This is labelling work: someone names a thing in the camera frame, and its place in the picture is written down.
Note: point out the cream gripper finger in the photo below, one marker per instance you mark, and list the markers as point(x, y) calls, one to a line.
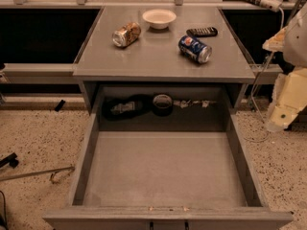
point(276, 42)
point(289, 97)

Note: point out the blue pepsi can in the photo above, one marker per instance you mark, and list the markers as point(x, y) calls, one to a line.
point(194, 49)

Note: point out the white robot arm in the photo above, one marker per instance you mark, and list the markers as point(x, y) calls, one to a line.
point(295, 44)

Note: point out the brown patterned soda can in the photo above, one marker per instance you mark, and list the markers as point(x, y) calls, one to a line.
point(126, 35)

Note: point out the grey open top drawer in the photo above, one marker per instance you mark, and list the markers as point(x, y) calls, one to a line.
point(189, 170)

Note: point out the black remote control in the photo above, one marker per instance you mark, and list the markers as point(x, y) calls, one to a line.
point(203, 32)

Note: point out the grey cabinet counter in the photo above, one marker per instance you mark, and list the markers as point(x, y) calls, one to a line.
point(155, 55)

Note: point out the crumpled paper scraps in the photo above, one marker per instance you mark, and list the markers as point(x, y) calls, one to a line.
point(189, 103)

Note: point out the white ceramic bowl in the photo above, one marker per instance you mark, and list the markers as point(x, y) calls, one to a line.
point(159, 19)

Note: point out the black tape roll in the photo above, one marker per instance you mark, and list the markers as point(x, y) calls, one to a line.
point(162, 105)

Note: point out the small black floor block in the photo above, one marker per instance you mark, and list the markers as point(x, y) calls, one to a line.
point(60, 105)

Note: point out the metal rod on floor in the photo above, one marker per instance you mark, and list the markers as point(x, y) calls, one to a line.
point(30, 174)

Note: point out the black bracket on floor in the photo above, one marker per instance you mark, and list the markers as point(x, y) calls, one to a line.
point(11, 160)

